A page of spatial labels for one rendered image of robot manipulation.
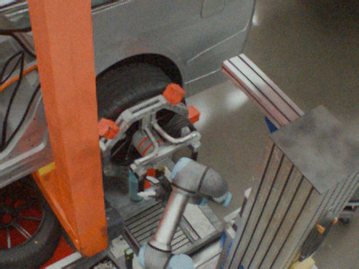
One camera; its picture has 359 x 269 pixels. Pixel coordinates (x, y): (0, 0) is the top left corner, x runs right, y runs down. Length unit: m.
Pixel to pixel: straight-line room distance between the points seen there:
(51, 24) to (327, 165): 0.94
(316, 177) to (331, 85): 3.36
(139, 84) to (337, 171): 1.53
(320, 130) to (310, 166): 0.15
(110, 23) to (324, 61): 2.90
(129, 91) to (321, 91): 2.36
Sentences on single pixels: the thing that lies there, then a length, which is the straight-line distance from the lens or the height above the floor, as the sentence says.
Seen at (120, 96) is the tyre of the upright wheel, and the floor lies 1.17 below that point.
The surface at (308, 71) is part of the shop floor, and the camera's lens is 4.90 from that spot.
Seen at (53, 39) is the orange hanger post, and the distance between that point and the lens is 1.71.
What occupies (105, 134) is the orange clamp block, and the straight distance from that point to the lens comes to 2.72.
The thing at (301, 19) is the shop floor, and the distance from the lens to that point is 5.47.
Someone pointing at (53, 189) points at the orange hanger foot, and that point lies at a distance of 3.05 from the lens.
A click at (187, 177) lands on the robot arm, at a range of 2.33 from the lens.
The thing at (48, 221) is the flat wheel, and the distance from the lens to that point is 3.15.
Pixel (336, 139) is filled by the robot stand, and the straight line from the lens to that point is 1.64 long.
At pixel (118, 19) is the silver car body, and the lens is 2.58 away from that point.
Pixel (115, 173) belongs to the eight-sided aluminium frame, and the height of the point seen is 0.71.
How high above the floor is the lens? 3.22
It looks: 55 degrees down
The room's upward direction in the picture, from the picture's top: straight up
